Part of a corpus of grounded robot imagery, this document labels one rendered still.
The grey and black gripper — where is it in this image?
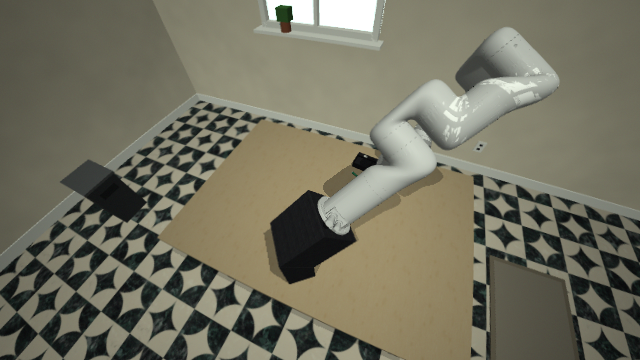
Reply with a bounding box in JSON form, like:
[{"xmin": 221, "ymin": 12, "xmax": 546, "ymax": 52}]
[{"xmin": 376, "ymin": 154, "xmax": 389, "ymax": 165}]

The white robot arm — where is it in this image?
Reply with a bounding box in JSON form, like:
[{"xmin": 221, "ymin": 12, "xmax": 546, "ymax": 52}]
[{"xmin": 318, "ymin": 27, "xmax": 560, "ymax": 235}]

